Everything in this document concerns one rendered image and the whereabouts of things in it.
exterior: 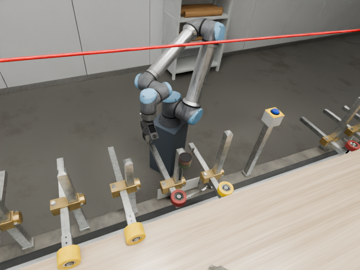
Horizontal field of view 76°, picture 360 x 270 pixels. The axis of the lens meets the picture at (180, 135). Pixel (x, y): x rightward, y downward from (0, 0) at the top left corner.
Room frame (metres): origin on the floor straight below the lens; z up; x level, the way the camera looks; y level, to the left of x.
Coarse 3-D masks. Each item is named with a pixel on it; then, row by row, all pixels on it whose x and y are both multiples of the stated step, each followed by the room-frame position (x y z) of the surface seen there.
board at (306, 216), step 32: (352, 160) 1.03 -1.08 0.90; (256, 192) 0.71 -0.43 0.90; (288, 192) 0.73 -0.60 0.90; (320, 192) 0.76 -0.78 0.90; (352, 192) 0.78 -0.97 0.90; (160, 224) 0.47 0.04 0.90; (192, 224) 0.49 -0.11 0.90; (224, 224) 0.51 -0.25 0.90; (256, 224) 0.53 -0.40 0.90; (288, 224) 0.55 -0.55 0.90; (320, 224) 0.57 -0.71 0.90; (352, 224) 0.59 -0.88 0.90; (96, 256) 0.32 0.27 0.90; (128, 256) 0.33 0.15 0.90; (160, 256) 0.34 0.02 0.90; (192, 256) 0.36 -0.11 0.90; (224, 256) 0.37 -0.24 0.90; (256, 256) 0.39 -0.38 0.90; (288, 256) 0.41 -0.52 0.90; (320, 256) 0.42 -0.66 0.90; (352, 256) 0.44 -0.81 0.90
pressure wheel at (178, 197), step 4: (172, 192) 0.64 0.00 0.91; (176, 192) 0.65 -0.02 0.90; (180, 192) 0.65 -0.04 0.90; (184, 192) 0.65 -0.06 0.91; (172, 196) 0.62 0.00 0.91; (176, 196) 0.63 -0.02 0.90; (180, 196) 0.62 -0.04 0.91; (184, 196) 0.63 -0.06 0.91; (172, 200) 0.60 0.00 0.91; (176, 200) 0.60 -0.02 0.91; (180, 200) 0.60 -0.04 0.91; (184, 200) 0.61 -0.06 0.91; (172, 204) 0.59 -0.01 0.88; (176, 204) 0.59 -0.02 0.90; (180, 204) 0.59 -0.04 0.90; (184, 204) 0.60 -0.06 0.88
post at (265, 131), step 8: (264, 128) 0.98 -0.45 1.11; (272, 128) 0.97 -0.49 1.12; (264, 136) 0.96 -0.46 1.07; (256, 144) 0.98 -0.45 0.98; (264, 144) 0.97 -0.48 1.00; (256, 152) 0.96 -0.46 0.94; (248, 160) 0.99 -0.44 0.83; (256, 160) 0.97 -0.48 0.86; (248, 168) 0.96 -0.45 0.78; (248, 176) 0.96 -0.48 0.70
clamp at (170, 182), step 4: (164, 180) 0.73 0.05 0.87; (168, 180) 0.74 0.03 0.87; (172, 180) 0.74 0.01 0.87; (184, 180) 0.75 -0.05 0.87; (160, 184) 0.71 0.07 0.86; (168, 184) 0.71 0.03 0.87; (172, 184) 0.71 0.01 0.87; (176, 184) 0.72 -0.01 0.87; (180, 184) 0.72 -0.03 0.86; (184, 184) 0.74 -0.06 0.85; (160, 188) 0.71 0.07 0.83; (164, 188) 0.68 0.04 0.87; (168, 188) 0.69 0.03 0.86; (176, 188) 0.72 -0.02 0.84; (180, 188) 0.73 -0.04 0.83; (164, 192) 0.68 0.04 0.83
